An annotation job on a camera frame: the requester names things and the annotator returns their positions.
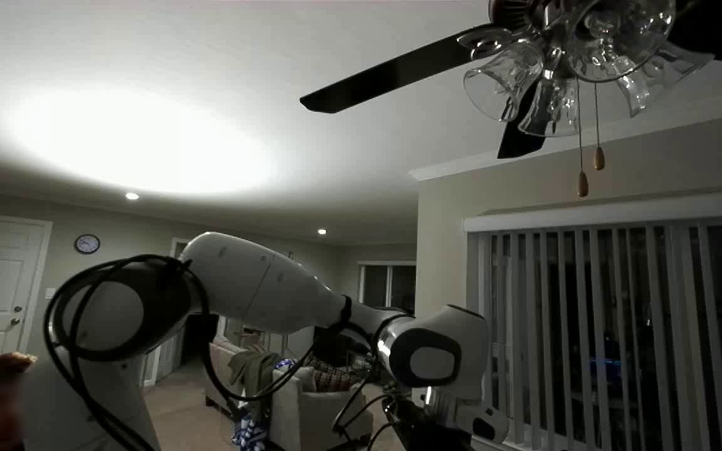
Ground beige sofa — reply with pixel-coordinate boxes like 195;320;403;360
205;339;374;451

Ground dark ceiling fan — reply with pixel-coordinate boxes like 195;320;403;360
301;0;722;157

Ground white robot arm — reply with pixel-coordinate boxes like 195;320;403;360
42;230;508;451

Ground glass fan light shades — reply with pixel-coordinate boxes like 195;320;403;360
463;0;714;138

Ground wooden-tipped pull chain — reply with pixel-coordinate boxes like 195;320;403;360
575;77;592;201
592;81;607;174

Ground round wall clock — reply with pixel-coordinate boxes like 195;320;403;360
73;232;101;256

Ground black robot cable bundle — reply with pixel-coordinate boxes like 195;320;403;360
42;252;406;451

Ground white vertical window blinds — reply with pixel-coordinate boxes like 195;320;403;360
466;199;722;451

